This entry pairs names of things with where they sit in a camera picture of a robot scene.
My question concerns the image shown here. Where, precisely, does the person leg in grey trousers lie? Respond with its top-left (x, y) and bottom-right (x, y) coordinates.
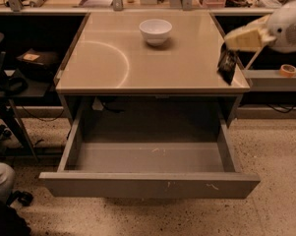
top-left (0, 162), bottom-right (16, 203)

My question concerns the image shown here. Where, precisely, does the black office chair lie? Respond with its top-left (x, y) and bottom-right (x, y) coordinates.
top-left (0, 31), bottom-right (53, 162)

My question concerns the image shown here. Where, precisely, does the grey cabinet with glossy top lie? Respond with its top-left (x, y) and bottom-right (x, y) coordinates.
top-left (56, 10), bottom-right (249, 126)

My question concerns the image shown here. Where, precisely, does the black cable under cabinet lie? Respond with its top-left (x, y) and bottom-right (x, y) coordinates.
top-left (99, 95), bottom-right (125, 114)

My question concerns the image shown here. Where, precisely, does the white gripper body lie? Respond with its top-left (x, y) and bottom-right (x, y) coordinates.
top-left (266, 0), bottom-right (296, 53)

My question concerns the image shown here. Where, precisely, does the white ceramic bowl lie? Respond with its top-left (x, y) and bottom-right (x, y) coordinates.
top-left (139, 19), bottom-right (172, 46)

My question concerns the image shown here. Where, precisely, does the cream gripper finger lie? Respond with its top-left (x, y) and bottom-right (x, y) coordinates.
top-left (224, 28), bottom-right (276, 52)
top-left (247, 15), bottom-right (270, 28)

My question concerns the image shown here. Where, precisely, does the black box with label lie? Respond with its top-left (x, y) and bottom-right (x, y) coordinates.
top-left (17, 49), bottom-right (61, 82)

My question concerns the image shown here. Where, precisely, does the white stick with black tip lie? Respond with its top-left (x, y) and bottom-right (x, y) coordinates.
top-left (244, 47), bottom-right (263, 70)

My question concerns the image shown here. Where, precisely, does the tape roll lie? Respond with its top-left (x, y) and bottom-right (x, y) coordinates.
top-left (279, 64), bottom-right (296, 78)

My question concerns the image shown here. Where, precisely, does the grey open top drawer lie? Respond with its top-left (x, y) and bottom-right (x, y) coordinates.
top-left (40, 101), bottom-right (260, 199)

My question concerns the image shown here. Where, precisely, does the black rxbar chocolate wrapper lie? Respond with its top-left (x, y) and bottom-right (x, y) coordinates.
top-left (217, 43), bottom-right (237, 85)

